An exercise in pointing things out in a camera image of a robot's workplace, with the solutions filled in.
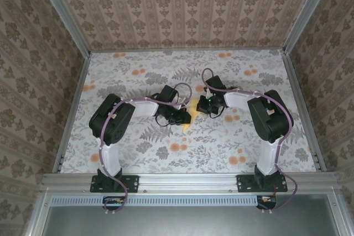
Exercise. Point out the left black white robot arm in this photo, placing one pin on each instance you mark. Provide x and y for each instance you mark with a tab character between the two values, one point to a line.
116	128

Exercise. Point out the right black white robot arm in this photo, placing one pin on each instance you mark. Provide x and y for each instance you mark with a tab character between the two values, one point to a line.
271	125

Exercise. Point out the grey metal sheet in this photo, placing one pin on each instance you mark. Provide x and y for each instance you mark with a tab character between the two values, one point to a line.
179	222

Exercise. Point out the floral table cover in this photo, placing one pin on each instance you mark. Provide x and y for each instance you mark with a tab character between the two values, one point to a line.
249	62

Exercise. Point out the small black circuit board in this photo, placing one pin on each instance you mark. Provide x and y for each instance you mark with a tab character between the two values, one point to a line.
113	202
266	203

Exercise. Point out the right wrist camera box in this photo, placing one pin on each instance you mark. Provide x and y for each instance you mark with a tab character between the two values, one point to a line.
205	92

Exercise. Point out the thin aluminium edge rail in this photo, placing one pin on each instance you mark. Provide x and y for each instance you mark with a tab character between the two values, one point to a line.
193	50

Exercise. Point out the long aluminium mounting rail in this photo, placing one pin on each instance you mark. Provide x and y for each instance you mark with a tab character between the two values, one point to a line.
188	182

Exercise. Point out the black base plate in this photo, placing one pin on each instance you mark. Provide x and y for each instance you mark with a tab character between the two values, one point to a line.
243	183
132	183

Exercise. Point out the aluminium side rail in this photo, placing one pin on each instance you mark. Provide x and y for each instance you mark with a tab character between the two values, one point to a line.
296	86
80	81

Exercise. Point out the slanted aluminium post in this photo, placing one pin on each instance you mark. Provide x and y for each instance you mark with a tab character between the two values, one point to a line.
63	9
309	9

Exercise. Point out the aluminium outer frame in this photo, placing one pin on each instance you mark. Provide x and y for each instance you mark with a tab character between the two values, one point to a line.
37	214

